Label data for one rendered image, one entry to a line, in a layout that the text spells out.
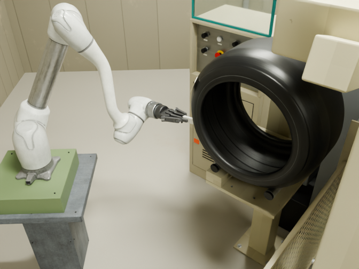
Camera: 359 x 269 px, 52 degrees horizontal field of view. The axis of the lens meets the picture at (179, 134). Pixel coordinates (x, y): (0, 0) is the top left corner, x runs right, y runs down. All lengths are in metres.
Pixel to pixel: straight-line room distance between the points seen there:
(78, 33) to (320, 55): 1.15
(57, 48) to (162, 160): 1.59
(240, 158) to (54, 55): 1.03
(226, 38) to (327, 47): 1.55
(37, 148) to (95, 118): 1.95
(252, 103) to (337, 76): 1.54
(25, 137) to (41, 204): 0.34
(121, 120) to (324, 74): 1.26
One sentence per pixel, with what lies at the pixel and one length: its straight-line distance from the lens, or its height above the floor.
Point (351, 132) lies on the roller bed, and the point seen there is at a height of 1.15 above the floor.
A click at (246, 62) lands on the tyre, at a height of 1.46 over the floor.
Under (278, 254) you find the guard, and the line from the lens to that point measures 1.30.
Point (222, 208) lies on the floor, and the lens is 2.76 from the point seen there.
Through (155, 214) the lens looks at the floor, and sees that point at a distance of 2.72.
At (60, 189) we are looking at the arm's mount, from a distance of 1.92.
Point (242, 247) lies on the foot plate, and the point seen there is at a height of 0.01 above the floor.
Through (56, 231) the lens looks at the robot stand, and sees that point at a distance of 2.22.
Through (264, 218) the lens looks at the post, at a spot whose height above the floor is 0.33.
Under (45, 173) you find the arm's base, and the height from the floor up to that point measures 0.78.
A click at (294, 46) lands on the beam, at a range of 0.95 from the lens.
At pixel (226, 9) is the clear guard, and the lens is 2.25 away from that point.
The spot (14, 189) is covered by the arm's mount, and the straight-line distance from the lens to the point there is 2.00.
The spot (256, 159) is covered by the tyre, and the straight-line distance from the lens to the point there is 1.77.
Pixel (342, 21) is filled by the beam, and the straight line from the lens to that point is 0.90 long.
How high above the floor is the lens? 2.02
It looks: 36 degrees down
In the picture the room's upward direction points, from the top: 1 degrees counter-clockwise
